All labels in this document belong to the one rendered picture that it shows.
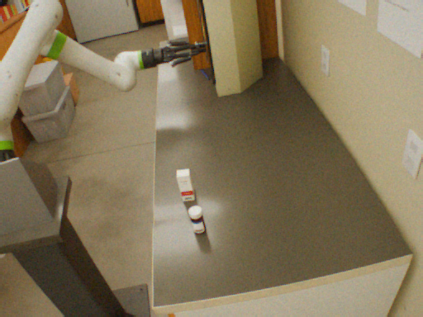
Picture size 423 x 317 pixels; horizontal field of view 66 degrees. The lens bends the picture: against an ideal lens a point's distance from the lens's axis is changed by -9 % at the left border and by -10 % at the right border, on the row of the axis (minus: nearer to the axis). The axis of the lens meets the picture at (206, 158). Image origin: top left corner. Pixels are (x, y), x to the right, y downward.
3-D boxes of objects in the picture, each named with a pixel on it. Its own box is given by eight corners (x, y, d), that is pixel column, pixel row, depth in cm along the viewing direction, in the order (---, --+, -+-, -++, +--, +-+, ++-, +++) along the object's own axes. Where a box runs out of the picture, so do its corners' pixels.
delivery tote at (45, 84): (70, 84, 377) (60, 57, 357) (57, 111, 328) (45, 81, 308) (37, 92, 377) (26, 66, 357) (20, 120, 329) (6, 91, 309)
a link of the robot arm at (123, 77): (69, 31, 139) (58, 50, 145) (64, 45, 131) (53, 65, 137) (141, 68, 158) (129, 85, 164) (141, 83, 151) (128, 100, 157)
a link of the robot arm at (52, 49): (18, 30, 120) (30, 8, 125) (11, 48, 130) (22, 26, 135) (61, 51, 130) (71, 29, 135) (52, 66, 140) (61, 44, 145)
